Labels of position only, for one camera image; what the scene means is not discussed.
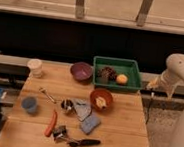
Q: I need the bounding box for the orange bowl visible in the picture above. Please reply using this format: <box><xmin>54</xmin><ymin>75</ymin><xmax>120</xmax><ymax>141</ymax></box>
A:
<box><xmin>89</xmin><ymin>88</ymin><xmax>114</xmax><ymax>111</ymax></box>

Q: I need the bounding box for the black handled brush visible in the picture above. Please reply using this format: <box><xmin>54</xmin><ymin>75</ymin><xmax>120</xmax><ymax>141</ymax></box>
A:
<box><xmin>67</xmin><ymin>139</ymin><xmax>101</xmax><ymax>147</ymax></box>

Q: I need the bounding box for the white cup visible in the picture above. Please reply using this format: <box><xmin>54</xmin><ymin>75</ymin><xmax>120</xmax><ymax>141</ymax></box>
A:
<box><xmin>27</xmin><ymin>58</ymin><xmax>42</xmax><ymax>78</ymax></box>

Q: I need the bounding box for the green plastic bin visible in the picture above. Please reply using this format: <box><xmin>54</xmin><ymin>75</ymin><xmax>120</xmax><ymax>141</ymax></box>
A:
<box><xmin>92</xmin><ymin>56</ymin><xmax>142</xmax><ymax>93</ymax></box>

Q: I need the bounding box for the dark pine cone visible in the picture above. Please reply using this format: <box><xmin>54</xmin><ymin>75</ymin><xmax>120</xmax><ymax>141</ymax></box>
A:
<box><xmin>96</xmin><ymin>67</ymin><xmax>117</xmax><ymax>81</ymax></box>

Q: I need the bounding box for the grey towel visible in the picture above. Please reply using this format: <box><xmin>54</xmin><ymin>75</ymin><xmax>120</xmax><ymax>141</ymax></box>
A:
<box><xmin>73</xmin><ymin>99</ymin><xmax>92</xmax><ymax>121</ymax></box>

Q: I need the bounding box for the orange carrot toy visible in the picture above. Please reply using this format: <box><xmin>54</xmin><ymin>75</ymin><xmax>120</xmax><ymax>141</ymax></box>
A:
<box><xmin>44</xmin><ymin>110</ymin><xmax>58</xmax><ymax>137</ymax></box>

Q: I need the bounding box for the small metal cup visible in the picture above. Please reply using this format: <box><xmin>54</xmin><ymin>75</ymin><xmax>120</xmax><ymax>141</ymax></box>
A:
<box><xmin>60</xmin><ymin>99</ymin><xmax>74</xmax><ymax>114</ymax></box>

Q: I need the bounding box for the blue cup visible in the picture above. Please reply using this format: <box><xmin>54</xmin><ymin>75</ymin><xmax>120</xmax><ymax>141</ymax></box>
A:
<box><xmin>21</xmin><ymin>96</ymin><xmax>37</xmax><ymax>114</ymax></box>

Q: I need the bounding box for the metal spoon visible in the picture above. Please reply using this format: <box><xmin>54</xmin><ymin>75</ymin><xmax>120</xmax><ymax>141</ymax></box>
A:
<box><xmin>39</xmin><ymin>88</ymin><xmax>57</xmax><ymax>104</ymax></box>

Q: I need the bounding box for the yellow ball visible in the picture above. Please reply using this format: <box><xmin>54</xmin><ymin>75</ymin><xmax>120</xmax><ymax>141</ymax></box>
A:
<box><xmin>116</xmin><ymin>74</ymin><xmax>128</xmax><ymax>85</ymax></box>

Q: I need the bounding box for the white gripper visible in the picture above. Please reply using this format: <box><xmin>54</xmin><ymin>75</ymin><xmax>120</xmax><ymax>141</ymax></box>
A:
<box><xmin>146</xmin><ymin>76</ymin><xmax>176</xmax><ymax>98</ymax></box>

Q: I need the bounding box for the purple bowl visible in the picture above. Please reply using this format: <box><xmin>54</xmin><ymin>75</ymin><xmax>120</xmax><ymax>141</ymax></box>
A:
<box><xmin>70</xmin><ymin>61</ymin><xmax>93</xmax><ymax>81</ymax></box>

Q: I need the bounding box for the yellow item in bowl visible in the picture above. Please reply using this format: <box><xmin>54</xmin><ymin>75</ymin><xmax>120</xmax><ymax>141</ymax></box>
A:
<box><xmin>95</xmin><ymin>97</ymin><xmax>107</xmax><ymax>109</ymax></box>

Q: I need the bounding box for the blue sponge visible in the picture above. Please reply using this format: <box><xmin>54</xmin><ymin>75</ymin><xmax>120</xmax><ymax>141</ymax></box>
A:
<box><xmin>80</xmin><ymin>113</ymin><xmax>101</xmax><ymax>135</ymax></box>

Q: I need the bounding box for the small metal clip object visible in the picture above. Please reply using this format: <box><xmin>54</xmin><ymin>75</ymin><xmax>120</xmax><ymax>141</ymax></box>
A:
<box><xmin>52</xmin><ymin>125</ymin><xmax>67</xmax><ymax>142</ymax></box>

